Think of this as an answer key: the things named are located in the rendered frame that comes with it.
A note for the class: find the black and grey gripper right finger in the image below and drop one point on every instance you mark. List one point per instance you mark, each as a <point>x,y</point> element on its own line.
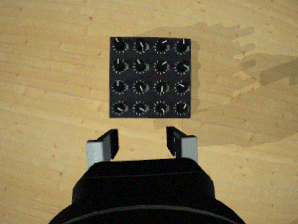
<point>182,145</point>

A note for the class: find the black knob box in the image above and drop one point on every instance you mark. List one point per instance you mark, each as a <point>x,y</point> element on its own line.
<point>172,74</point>

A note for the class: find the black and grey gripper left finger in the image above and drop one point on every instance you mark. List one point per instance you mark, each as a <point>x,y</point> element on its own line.
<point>102,149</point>

